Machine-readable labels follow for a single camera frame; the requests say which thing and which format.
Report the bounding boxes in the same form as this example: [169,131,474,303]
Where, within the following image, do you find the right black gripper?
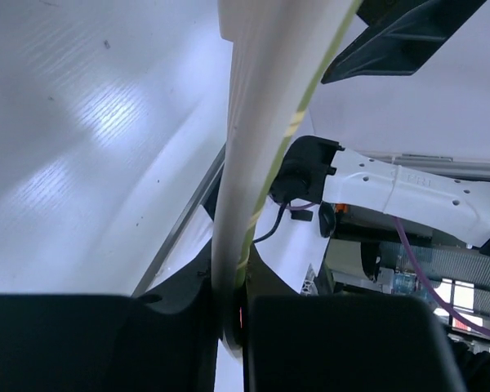
[321,0,484,84]

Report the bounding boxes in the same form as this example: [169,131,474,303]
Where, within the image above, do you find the square bamboo mat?
[212,1,359,357]

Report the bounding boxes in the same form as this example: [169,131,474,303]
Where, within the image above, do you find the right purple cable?
[277,199,490,340]

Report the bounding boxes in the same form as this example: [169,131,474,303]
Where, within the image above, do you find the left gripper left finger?
[0,248,221,392]

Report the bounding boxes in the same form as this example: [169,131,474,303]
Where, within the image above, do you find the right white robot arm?
[270,1,490,256]

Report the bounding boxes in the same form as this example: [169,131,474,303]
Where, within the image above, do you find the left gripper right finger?
[244,261,466,391]

